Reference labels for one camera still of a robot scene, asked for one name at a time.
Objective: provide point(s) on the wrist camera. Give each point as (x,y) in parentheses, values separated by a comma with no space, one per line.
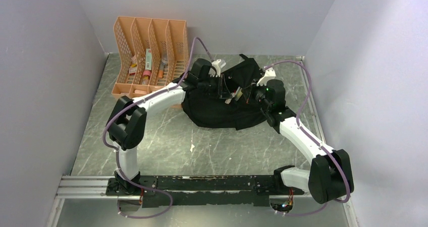
(216,67)
(269,74)

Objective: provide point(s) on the peach plastic desk organizer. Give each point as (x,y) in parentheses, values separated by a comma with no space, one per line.
(152,52)

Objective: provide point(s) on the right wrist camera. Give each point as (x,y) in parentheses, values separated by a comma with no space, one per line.
(269,74)

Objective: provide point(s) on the aluminium frame rail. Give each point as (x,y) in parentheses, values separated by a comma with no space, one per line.
(75,187)

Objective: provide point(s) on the red white staples box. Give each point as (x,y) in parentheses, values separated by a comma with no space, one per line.
(132,69)

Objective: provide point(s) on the black student backpack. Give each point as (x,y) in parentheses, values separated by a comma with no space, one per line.
(204,109)

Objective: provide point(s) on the white brown pen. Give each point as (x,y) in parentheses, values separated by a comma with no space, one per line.
(228,101)

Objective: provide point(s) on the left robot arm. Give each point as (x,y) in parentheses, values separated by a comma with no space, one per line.
(126,124)

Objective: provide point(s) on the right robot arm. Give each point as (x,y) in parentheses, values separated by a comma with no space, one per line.
(330,174)

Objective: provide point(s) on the yellow highlighter pen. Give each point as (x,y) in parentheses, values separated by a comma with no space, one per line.
(238,94)

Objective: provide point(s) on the teal stationery box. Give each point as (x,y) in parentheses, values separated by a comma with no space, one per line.
(148,59)

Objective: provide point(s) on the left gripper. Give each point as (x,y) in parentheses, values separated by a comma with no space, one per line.
(223,90)

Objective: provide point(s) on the orange marker pen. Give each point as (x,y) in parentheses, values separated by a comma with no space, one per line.
(162,67)

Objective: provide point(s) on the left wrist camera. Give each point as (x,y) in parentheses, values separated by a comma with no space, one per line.
(216,67)

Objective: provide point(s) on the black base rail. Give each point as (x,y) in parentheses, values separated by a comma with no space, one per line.
(156,191)

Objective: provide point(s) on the pink crayon tube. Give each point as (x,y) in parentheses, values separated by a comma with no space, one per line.
(145,77)

